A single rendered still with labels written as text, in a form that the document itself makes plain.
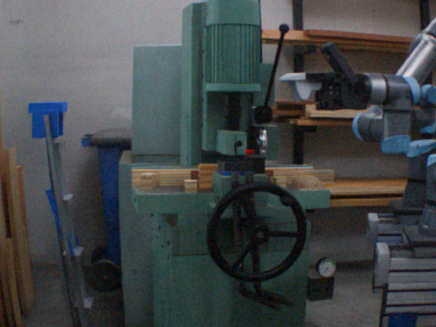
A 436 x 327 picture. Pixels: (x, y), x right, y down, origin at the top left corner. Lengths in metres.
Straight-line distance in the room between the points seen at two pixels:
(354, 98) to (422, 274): 0.59
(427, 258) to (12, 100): 3.37
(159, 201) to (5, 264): 1.53
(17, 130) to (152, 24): 1.18
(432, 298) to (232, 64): 0.96
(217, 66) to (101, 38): 2.47
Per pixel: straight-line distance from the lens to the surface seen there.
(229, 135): 2.16
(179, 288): 2.10
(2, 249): 3.36
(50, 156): 2.84
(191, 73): 2.37
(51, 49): 4.59
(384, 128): 1.62
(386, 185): 4.39
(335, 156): 4.72
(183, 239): 2.07
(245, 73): 2.14
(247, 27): 2.15
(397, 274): 1.88
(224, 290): 2.13
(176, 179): 2.19
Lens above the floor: 1.21
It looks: 6 degrees down
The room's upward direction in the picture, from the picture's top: straight up
